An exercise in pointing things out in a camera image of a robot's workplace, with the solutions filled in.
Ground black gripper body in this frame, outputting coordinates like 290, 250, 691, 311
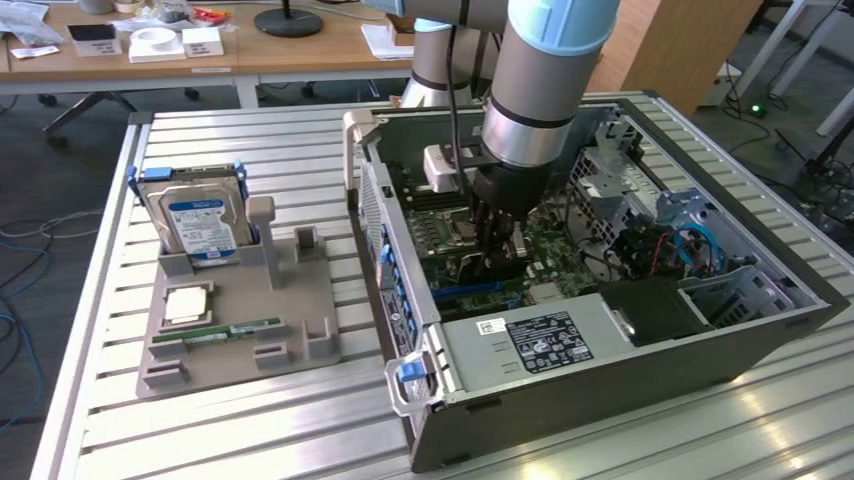
469, 164, 552, 221

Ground black graphics card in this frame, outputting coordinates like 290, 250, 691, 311
439, 249, 528, 291

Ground CPU socket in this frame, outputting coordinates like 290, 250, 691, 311
447, 205, 476, 242

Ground green motherboard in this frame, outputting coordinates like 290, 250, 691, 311
399, 177, 608, 321

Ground blue expansion slot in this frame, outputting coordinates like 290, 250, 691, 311
429, 280, 505, 301

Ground silver chipset heatsink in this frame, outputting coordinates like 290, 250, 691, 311
525, 284, 568, 306

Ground tall perforated disk bay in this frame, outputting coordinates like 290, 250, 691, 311
565, 112, 668, 241

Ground grey power supply unit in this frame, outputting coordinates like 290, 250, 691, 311
439, 292, 632, 394

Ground open grey PC case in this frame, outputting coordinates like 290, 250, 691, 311
341, 97, 852, 474

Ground stack of white papers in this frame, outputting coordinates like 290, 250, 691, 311
360, 22, 419, 61

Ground low grey disk bay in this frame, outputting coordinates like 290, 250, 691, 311
676, 264, 799, 329

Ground wooden office desk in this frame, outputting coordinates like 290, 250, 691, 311
0, 2, 241, 109
236, 0, 601, 109

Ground white box with red button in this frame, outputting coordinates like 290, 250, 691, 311
696, 62, 741, 109

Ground green RAM stick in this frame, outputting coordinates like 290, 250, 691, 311
150, 319, 281, 345

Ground hard disk with blue label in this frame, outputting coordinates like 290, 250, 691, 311
137, 172, 242, 264

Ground grey plastic parts rack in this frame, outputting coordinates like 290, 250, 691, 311
134, 196, 345, 400

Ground silver CPU chip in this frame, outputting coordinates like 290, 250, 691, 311
162, 288, 208, 325

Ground black round lamp base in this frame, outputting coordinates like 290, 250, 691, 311
252, 0, 325, 39

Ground black equipment stand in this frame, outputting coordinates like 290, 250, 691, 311
776, 89, 854, 221

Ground blue disk caddy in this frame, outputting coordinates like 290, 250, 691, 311
125, 160, 252, 246

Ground small white box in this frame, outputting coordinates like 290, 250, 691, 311
180, 26, 224, 59

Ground white tape roll holder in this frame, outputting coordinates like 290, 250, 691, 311
126, 27, 186, 65

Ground black chair base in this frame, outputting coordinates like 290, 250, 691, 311
38, 89, 201, 146

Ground black topped white box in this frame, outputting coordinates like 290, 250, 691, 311
66, 23, 122, 57

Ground clear plastic bag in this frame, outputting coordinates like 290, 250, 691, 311
0, 2, 65, 46

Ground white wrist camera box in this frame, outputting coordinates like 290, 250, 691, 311
423, 144, 479, 194

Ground black wire bundle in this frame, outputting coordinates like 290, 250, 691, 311
609, 227, 659, 279

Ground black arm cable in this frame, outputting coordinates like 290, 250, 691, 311
444, 24, 468, 194

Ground red wire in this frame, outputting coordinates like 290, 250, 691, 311
649, 232, 672, 276

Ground blue wire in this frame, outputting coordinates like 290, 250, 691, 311
669, 224, 728, 279

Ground white table frame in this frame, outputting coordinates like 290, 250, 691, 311
725, 0, 854, 136

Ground grey floor cable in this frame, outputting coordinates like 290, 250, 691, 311
0, 209, 105, 241

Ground blue floor cable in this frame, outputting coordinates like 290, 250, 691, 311
0, 239, 52, 431

